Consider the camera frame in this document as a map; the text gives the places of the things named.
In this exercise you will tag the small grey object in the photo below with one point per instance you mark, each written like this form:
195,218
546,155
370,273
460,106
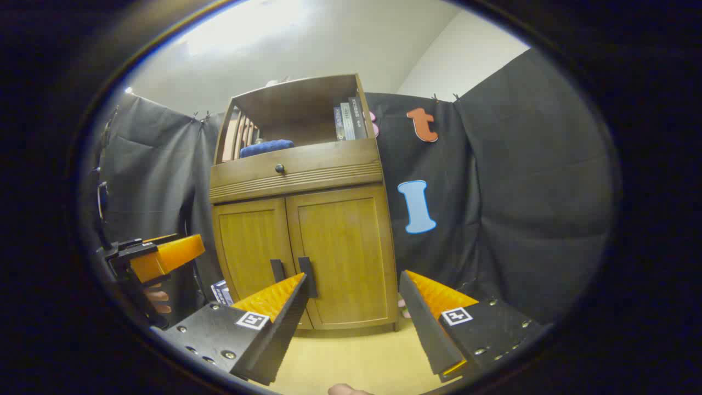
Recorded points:
275,83

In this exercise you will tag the blue folded cloth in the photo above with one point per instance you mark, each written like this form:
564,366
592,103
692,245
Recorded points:
266,148

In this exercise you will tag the pink slipper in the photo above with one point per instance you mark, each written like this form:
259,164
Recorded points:
404,312

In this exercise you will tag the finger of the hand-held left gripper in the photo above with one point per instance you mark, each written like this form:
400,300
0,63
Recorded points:
162,238
164,258

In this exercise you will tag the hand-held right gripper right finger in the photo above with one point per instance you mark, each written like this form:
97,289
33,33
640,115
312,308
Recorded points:
425,329

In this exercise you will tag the upright wooden slats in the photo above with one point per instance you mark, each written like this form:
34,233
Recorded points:
241,137

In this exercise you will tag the black backdrop cloth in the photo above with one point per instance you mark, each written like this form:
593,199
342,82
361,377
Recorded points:
521,192

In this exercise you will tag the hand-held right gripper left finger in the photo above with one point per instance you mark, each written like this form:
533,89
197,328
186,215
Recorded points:
285,334

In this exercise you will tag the blue and white box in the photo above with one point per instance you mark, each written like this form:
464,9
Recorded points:
222,292

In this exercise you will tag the grey book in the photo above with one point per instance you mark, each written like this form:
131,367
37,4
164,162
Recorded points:
347,122

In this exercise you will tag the wooden cabinet door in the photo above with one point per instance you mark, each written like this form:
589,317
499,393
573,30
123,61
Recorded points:
345,258
249,247

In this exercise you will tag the wooden double-door shoe cabinet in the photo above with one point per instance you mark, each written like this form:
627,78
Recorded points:
285,104

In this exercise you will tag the wooden drawer with black knob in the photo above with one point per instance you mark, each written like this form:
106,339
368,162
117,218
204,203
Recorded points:
323,159

